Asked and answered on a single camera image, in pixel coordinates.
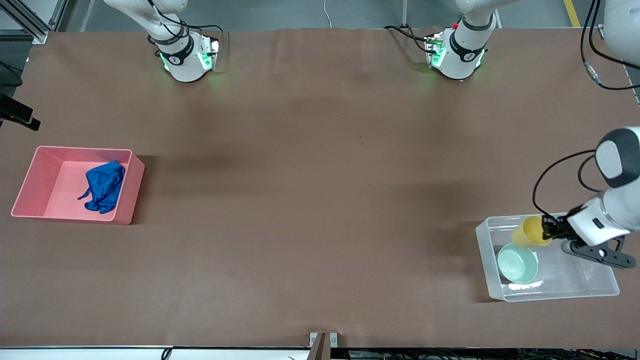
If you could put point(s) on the green bowl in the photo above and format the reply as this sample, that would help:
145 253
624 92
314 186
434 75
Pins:
517 264

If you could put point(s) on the pink plastic box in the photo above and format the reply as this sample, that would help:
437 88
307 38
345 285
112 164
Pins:
50 190

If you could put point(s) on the clear plastic box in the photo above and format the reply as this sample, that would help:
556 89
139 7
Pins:
565 285

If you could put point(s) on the blue glove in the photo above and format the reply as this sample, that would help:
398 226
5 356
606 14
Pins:
105 187

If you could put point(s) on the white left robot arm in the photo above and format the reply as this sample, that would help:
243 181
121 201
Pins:
620 165

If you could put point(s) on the aluminium frame profile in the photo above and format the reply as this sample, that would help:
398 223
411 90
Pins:
30 25

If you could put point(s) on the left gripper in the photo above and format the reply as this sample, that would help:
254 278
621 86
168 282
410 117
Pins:
558 229

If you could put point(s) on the metal table edge bracket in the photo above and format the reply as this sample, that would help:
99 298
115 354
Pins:
323 345

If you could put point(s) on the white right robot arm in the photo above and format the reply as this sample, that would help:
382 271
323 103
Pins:
180 55

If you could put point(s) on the yellow cup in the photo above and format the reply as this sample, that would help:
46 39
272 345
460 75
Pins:
530 234

